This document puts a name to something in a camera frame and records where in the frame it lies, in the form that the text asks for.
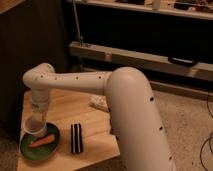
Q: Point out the orange carrot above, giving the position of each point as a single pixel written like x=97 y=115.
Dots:
x=46 y=140

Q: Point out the metal pole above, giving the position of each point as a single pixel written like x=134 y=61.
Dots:
x=80 y=39

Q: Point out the long grey case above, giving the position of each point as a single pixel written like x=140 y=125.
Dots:
x=147 y=61

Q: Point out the green ceramic bowl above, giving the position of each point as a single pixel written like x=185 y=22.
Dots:
x=42 y=151

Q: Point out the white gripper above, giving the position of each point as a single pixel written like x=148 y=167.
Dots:
x=39 y=105

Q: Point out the black striped eraser block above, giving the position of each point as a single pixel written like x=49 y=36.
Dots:
x=76 y=139

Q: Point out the wooden table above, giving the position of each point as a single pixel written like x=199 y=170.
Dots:
x=66 y=108

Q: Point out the black case handle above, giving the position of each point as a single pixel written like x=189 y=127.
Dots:
x=185 y=63

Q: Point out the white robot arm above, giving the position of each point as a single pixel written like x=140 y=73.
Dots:
x=134 y=117

